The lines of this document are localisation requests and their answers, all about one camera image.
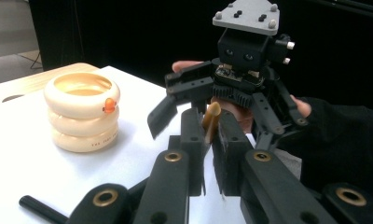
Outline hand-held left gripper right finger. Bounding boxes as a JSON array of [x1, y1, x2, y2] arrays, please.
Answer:
[[212, 109, 255, 198]]

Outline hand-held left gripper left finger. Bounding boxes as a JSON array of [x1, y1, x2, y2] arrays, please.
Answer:
[[179, 106, 211, 198]]

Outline thin black orange brush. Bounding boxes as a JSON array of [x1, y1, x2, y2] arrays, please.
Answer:
[[201, 101, 223, 146]]

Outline cream ringed brush holder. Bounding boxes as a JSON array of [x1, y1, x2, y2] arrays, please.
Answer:
[[43, 72, 121, 153]]

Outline black makeup brush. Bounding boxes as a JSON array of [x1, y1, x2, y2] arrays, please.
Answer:
[[18, 194, 70, 224]]

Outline black curtain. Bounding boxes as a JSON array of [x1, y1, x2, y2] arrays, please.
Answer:
[[29, 0, 373, 111]]

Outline white table mat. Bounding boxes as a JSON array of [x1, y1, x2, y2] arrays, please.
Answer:
[[0, 65, 302, 224]]

